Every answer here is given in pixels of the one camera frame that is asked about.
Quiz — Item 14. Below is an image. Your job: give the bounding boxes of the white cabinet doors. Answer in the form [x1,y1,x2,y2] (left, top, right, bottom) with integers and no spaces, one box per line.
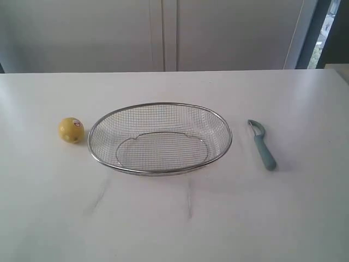
[1,1,317,73]

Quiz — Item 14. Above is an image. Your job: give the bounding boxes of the oval steel mesh basket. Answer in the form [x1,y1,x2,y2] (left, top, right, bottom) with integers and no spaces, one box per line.
[87,102,233,176]

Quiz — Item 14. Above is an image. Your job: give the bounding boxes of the yellow lemon with sticker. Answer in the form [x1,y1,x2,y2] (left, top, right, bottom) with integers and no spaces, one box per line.
[58,117,85,144]

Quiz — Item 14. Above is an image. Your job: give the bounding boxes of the teal handled vegetable peeler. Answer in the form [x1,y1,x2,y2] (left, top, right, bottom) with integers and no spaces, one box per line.
[248,120,277,171]

